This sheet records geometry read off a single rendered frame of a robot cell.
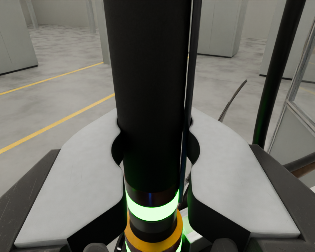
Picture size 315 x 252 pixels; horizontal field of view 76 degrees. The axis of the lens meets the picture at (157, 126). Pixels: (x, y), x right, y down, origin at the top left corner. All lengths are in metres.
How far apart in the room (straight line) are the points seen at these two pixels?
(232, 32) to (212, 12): 0.87
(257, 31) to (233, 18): 5.18
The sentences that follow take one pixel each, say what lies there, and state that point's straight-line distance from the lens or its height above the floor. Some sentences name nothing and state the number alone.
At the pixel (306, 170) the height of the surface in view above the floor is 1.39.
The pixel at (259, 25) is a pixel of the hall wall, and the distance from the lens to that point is 12.25.
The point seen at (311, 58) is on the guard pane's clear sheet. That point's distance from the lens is 1.50.
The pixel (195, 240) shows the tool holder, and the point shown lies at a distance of 0.19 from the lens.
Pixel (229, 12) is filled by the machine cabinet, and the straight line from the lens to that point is 7.24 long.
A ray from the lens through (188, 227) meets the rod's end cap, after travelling 0.19.
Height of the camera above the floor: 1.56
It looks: 31 degrees down
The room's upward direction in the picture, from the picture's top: straight up
